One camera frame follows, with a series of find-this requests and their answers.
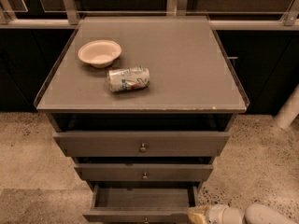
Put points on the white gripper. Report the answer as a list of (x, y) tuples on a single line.
[(217, 216)]

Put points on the grey drawer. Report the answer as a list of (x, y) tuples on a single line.
[(142, 204), (144, 172), (141, 144)]

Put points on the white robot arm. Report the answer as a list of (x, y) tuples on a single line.
[(260, 214)]

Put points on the grey drawer cabinet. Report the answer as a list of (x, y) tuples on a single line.
[(193, 87)]

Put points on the crushed silver green can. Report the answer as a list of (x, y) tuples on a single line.
[(128, 79)]

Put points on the beige paper bowl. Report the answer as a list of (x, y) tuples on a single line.
[(99, 53)]

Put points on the metal railing with glass panels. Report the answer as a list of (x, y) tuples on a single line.
[(223, 13)]

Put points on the white cylindrical post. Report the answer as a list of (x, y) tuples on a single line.
[(289, 111)]

